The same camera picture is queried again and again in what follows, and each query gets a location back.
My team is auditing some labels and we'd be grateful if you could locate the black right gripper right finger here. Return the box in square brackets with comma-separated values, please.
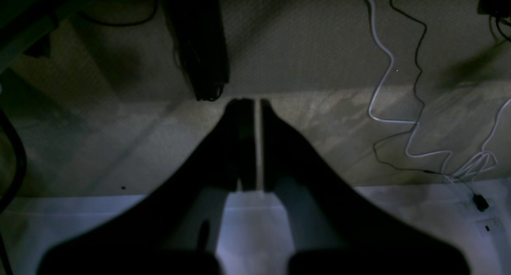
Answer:
[261, 100, 471, 275]

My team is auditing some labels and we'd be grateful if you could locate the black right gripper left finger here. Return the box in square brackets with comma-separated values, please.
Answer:
[38, 99, 256, 275]

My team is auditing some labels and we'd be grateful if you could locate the black table leg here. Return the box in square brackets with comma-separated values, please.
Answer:
[162, 0, 230, 101]

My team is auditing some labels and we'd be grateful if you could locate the white cable on floor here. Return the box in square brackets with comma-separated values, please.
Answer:
[279, 0, 511, 184]

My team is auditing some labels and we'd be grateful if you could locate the thin black cable on floor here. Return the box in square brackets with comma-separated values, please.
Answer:
[373, 0, 489, 212]

